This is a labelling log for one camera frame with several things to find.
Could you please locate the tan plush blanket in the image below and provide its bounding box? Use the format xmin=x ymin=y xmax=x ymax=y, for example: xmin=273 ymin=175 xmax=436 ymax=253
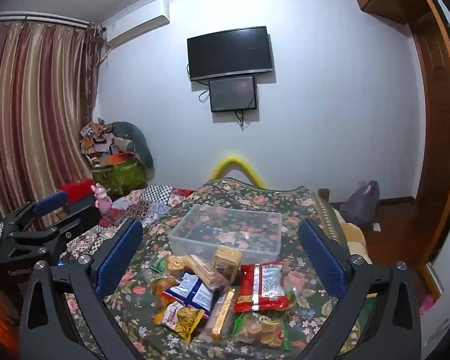
xmin=334 ymin=208 xmax=372 ymax=265

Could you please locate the red snack packet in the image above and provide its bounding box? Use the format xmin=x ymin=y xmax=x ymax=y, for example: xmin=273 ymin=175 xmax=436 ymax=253
xmin=234 ymin=260 xmax=291 ymax=312

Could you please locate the wooden door frame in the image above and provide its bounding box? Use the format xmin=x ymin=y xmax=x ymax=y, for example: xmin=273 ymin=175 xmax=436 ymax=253
xmin=409 ymin=0 xmax=450 ymax=271

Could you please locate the grey backpack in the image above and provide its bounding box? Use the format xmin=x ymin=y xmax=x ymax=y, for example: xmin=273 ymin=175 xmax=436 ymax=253
xmin=339 ymin=180 xmax=380 ymax=227

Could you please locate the grey pillow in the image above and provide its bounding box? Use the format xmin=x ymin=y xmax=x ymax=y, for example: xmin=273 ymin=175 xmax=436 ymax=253
xmin=112 ymin=121 xmax=155 ymax=169

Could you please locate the round cracker packet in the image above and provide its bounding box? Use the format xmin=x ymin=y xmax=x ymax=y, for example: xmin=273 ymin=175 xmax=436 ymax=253
xmin=164 ymin=255 xmax=190 ymax=276

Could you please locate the white air conditioner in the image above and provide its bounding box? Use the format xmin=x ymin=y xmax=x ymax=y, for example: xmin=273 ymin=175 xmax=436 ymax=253
xmin=105 ymin=0 xmax=171 ymax=49

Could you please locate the black wall television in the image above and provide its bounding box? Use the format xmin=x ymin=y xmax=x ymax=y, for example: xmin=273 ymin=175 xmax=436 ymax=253
xmin=187 ymin=26 xmax=274 ymax=82

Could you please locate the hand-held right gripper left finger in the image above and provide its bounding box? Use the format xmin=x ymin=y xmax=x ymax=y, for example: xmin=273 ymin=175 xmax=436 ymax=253
xmin=19 ymin=217 xmax=145 ymax=360

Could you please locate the checkered patchwork quilt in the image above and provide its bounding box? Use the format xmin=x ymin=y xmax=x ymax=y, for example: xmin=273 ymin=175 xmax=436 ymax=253
xmin=60 ymin=185 xmax=194 ymax=267

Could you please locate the white curtain rail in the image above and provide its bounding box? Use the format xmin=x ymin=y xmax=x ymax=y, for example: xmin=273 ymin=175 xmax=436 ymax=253
xmin=0 ymin=12 xmax=91 ymax=30

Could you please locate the green storage bag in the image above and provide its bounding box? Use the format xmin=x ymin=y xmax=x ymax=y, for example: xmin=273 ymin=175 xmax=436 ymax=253
xmin=92 ymin=154 xmax=148 ymax=199

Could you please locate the blue and white snack packet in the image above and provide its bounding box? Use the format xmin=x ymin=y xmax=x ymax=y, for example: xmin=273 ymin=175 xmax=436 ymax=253
xmin=163 ymin=270 xmax=215 ymax=316

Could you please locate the long gold biscuit packet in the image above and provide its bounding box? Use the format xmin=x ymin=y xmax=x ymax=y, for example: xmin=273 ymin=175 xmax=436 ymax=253
xmin=200 ymin=289 xmax=238 ymax=342

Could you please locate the small black wall monitor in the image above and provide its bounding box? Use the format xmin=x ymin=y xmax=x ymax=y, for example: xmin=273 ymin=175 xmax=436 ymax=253
xmin=209 ymin=76 xmax=257 ymax=113

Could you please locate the green floral blanket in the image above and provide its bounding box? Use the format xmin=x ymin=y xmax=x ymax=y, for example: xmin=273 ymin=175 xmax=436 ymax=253
xmin=58 ymin=177 xmax=364 ymax=360

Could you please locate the yellow foam tube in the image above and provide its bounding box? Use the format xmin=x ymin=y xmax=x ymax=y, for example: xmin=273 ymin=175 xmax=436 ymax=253
xmin=209 ymin=154 xmax=265 ymax=188

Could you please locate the pink plush toy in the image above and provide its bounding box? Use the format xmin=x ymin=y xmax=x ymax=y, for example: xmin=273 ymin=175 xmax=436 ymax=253
xmin=91 ymin=183 xmax=113 ymax=220

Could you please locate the clear plastic container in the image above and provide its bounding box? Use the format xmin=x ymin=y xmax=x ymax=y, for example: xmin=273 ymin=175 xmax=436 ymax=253
xmin=167 ymin=204 xmax=283 ymax=265

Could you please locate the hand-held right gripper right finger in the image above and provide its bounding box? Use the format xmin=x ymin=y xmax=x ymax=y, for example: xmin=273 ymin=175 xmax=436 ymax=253
xmin=297 ymin=218 xmax=422 ymax=360

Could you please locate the striped brown curtain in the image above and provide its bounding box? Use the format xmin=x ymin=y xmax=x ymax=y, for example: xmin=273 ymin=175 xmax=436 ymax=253
xmin=0 ymin=20 xmax=106 ymax=241

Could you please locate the green packet of round crackers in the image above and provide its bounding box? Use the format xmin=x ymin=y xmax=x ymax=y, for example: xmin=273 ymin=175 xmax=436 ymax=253
xmin=230 ymin=311 xmax=293 ymax=349

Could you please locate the yellow snack packet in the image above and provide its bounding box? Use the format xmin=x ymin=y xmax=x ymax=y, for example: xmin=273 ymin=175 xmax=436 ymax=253
xmin=154 ymin=302 xmax=206 ymax=343

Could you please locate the red box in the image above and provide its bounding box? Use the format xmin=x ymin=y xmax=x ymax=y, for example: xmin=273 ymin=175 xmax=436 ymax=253
xmin=58 ymin=179 xmax=98 ymax=205

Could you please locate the tan biscuit packet orange label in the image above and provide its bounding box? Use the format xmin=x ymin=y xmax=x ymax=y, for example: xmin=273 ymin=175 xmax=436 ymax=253
xmin=214 ymin=245 xmax=244 ymax=284

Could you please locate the clear bag of orange snacks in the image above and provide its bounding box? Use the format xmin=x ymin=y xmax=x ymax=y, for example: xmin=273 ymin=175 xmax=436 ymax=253
xmin=144 ymin=270 xmax=181 ymax=308

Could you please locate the pink cloth item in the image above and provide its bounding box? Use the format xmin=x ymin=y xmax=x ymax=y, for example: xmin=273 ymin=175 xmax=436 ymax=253
xmin=418 ymin=294 xmax=436 ymax=316

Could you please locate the orange box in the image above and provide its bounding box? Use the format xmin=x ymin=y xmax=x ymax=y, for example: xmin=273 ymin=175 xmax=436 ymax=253
xmin=107 ymin=152 xmax=136 ymax=166

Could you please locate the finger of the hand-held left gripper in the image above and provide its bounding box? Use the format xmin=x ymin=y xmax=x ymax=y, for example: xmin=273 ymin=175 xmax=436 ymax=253
xmin=4 ymin=205 xmax=101 ymax=264
xmin=2 ymin=190 xmax=68 ymax=230

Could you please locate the purple label cracker packet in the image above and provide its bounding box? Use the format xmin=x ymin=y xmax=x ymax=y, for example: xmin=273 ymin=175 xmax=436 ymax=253
xmin=187 ymin=254 xmax=229 ymax=291

